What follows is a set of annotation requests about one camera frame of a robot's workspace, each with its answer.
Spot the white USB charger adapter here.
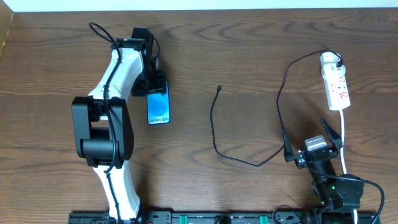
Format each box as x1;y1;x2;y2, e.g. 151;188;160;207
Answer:
320;52;346;80

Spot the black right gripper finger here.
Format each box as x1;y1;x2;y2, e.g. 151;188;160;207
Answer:
282;131;295;162
320;117;343;149

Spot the blue Galaxy smartphone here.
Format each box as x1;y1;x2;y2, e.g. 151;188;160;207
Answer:
147;82;171;125

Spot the white power strip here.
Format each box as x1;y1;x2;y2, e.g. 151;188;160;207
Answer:
324;75;351;111

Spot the black USB charging cable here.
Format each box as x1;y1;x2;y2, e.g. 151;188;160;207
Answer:
210;49;344;167

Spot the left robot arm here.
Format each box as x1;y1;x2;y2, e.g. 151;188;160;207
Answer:
68;22;171;223

